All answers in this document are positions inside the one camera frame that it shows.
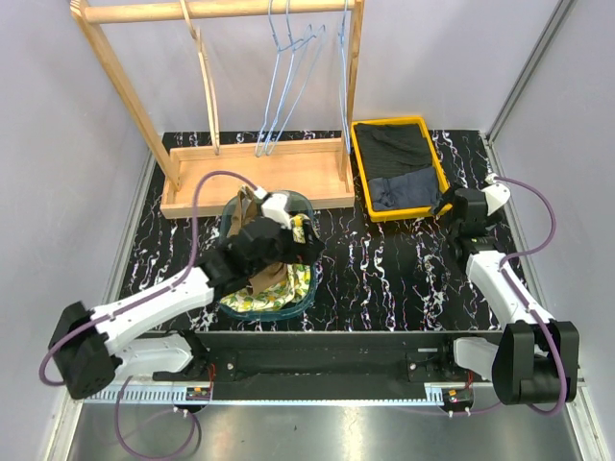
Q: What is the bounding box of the teal plastic basket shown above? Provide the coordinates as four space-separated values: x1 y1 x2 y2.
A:
219 186 317 322

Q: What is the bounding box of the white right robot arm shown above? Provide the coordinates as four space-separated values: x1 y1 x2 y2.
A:
433 182 580 415

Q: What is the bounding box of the yellow plastic tray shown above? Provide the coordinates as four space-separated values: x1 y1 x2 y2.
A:
351 116 450 222

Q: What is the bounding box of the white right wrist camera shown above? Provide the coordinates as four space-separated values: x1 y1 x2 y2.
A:
480 173 511 216

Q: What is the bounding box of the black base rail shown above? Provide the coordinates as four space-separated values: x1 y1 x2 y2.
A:
154 331 480 405

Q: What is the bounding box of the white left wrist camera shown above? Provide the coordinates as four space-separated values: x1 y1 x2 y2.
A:
254 187 291 229

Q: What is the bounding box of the blue wire hanger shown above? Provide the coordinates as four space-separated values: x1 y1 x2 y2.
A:
255 1 327 158
255 1 312 158
337 0 351 153

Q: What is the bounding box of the wooden hanger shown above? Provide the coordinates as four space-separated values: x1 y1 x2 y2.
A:
180 0 220 156

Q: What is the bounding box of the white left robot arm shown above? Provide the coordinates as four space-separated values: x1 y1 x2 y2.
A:
39 217 325 400

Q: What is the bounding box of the black striped garment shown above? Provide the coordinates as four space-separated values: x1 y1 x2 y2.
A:
355 123 432 180

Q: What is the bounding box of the yellow floral cloth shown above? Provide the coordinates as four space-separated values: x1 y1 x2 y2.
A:
220 215 313 313

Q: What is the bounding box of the wooden clothes rack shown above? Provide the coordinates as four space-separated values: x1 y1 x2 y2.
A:
70 1 364 219

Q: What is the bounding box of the tan brown skirt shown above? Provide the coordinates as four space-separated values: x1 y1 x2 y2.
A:
225 185 287 296

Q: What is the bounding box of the black marbled mat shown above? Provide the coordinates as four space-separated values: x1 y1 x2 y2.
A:
117 128 535 333

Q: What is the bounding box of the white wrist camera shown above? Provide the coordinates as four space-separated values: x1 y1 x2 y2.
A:
254 187 291 229
480 173 511 216

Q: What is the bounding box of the dark blue garment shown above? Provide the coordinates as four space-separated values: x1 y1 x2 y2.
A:
368 166 440 211

